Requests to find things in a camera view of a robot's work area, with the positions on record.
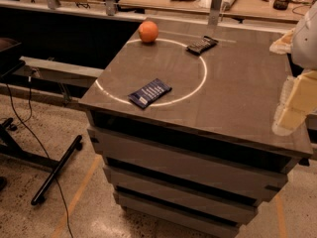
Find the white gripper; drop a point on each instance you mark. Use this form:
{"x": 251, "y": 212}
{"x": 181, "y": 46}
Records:
{"x": 305, "y": 44}

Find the blue rxbar blueberry wrapper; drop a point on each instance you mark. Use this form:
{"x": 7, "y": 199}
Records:
{"x": 149, "y": 93}

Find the black round cup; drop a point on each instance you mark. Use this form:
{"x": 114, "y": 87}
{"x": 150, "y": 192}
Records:
{"x": 281, "y": 4}

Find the grey drawer cabinet table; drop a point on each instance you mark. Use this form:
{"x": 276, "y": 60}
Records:
{"x": 204, "y": 155}

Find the orange fruit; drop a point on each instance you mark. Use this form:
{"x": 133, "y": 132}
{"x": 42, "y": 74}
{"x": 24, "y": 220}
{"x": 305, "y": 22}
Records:
{"x": 148, "y": 31}

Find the dark chair seat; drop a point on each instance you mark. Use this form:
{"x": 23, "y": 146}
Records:
{"x": 10, "y": 56}

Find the black stand leg base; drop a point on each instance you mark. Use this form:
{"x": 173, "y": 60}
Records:
{"x": 11, "y": 148}

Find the metal frame rail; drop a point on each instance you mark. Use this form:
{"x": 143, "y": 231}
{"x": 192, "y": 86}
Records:
{"x": 66, "y": 73}

